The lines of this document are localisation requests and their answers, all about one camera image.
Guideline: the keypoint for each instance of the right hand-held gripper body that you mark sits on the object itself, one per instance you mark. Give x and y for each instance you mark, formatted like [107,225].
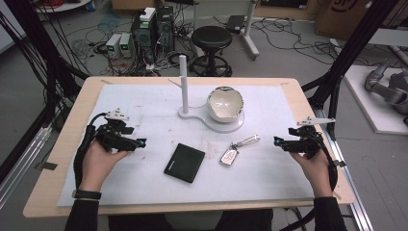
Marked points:
[304,141]

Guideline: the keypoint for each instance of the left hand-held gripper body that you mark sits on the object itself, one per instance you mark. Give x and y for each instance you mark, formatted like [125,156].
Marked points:
[112,136]

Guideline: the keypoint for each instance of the person's right hand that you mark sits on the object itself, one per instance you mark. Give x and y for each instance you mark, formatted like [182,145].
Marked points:
[314,170]

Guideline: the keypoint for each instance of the person's left hand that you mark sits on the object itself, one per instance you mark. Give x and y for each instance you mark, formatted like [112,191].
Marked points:
[99,166]

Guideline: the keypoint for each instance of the white table mat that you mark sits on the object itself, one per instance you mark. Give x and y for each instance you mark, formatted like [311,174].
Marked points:
[154,106]

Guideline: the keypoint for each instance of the black wallet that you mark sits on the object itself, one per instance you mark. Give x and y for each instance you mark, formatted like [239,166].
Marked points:
[184,162]

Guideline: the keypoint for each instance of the black wrist band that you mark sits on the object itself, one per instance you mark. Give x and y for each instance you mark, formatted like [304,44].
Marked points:
[86,194]

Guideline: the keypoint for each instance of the white ceramic bowl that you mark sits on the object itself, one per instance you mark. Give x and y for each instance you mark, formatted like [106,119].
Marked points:
[224,106]

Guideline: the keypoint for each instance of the white floor board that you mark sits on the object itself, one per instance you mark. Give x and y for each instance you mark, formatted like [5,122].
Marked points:
[362,96]

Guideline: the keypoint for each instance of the white stand with pole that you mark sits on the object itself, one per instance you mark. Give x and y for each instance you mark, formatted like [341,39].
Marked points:
[183,80]

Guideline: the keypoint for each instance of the wooden table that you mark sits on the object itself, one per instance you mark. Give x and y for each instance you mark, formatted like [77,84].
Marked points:
[48,189]

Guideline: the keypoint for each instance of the white power supply box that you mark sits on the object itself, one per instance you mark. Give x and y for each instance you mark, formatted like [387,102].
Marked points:
[113,45]
[125,45]

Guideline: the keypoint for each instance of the black computer tower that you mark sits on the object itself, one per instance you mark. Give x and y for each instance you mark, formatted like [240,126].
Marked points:
[166,29]
[144,35]

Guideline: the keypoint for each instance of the black round stool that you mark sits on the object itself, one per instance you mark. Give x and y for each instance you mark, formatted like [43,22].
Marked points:
[211,38]

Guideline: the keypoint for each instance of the cardboard box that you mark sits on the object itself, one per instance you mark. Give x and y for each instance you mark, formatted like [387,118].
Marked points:
[330,19]

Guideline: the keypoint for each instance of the black metal frame post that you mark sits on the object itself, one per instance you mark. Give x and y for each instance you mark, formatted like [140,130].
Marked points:
[41,54]
[346,54]

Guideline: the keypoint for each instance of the white desk leg frame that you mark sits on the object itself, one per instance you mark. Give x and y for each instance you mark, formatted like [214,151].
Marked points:
[250,35]

